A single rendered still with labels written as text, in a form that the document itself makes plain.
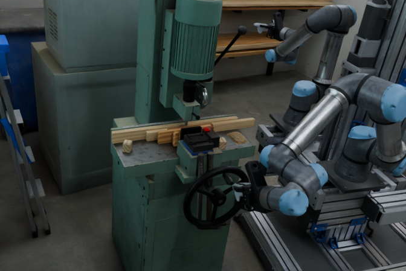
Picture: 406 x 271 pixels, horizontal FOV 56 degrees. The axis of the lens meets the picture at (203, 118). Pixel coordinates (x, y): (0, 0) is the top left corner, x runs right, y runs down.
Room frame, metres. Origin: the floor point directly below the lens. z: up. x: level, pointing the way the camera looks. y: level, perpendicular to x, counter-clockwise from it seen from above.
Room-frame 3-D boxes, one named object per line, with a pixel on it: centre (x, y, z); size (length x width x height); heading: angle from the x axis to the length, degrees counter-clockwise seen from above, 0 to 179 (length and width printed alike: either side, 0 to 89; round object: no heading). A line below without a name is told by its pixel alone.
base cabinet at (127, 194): (1.60, 0.13, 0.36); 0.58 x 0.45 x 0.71; 29
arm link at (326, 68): (2.03, -0.63, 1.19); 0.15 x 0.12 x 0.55; 126
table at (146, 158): (1.39, 0.04, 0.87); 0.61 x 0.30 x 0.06; 119
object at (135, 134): (1.50, 0.10, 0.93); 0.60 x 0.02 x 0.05; 119
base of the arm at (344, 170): (1.49, -0.70, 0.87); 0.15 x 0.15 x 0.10
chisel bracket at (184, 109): (1.51, 0.08, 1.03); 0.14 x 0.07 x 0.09; 29
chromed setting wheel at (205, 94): (1.67, 0.03, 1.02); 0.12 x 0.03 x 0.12; 29
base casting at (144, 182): (1.60, 0.13, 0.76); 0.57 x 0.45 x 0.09; 29
